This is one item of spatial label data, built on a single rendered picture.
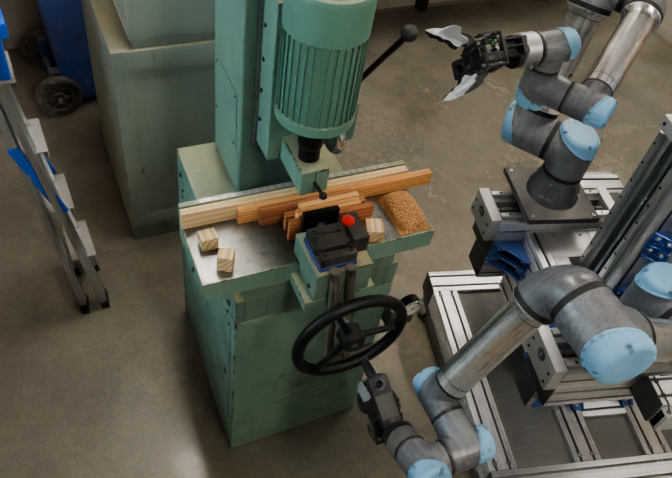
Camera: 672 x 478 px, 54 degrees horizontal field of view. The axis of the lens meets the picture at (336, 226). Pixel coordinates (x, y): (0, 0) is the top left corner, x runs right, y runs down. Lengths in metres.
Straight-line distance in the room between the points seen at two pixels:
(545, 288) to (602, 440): 1.17
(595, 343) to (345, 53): 0.68
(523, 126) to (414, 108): 1.74
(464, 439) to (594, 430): 1.00
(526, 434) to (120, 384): 1.35
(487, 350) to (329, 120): 0.56
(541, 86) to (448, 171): 1.72
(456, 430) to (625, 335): 0.42
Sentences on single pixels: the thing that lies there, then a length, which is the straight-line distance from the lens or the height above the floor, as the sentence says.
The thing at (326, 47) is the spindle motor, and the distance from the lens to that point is 1.27.
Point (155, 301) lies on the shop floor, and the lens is 2.59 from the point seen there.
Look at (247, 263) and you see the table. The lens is 1.53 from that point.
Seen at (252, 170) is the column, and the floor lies 0.88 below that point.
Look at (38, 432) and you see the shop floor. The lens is 2.39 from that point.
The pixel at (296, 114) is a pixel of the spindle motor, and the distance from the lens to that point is 1.38.
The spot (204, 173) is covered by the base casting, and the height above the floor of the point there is 0.80.
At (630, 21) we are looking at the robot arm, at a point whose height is 1.37.
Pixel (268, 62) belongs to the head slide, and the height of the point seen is 1.26.
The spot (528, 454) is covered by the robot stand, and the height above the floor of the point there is 0.21.
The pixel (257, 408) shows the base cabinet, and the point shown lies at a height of 0.23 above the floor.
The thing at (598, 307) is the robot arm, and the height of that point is 1.23.
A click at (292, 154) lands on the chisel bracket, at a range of 1.55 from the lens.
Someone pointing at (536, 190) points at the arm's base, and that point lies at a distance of 2.00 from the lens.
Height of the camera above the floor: 2.09
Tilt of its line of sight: 47 degrees down
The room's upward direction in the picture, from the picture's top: 11 degrees clockwise
